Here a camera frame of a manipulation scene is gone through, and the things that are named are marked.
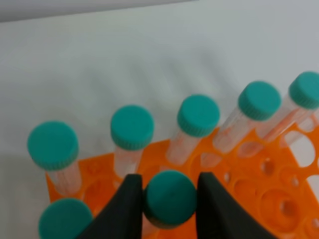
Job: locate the second row left tube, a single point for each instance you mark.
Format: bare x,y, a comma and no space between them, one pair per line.
64,219

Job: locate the orange test tube rack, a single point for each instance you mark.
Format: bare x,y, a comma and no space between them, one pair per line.
276,186

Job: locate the teal-capped test tube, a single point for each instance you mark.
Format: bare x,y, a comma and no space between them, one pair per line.
170,200

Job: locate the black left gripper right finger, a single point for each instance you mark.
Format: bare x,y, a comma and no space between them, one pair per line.
219,216

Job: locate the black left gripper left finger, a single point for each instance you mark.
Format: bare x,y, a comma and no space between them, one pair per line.
122,217

